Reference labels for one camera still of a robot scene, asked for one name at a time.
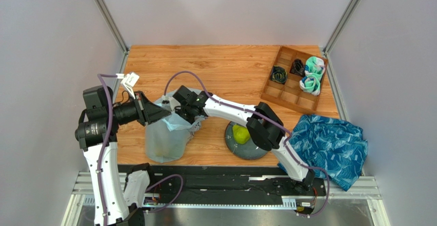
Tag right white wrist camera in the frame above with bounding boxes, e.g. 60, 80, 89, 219
161, 95, 170, 105

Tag teal white rolled sock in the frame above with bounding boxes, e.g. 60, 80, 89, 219
304, 56, 326, 80

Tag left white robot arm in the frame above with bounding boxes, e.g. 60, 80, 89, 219
75, 86, 171, 225

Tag black rolled sock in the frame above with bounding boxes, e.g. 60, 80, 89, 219
290, 58, 305, 77

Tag dark rolled sock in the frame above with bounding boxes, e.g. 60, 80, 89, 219
270, 66, 288, 85

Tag green fake pear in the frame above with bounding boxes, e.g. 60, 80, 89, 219
232, 125, 250, 145

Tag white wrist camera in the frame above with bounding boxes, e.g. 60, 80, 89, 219
161, 95, 170, 105
116, 72, 140, 99

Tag blue patterned cloth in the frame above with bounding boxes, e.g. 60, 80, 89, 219
281, 114, 368, 191

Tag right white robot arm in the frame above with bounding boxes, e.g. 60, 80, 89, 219
169, 86, 315, 191

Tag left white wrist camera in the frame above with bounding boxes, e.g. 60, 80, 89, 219
116, 72, 140, 99

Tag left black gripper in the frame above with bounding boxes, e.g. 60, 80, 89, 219
107, 90, 170, 126

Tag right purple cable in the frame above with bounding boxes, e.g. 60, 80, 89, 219
164, 70, 331, 218

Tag light blue plastic bag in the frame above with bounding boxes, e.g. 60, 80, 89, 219
145, 87, 207, 164

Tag dark blue ceramic plate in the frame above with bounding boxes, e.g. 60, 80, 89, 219
224, 121, 267, 160

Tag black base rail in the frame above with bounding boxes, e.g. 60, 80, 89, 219
151, 165, 326, 206

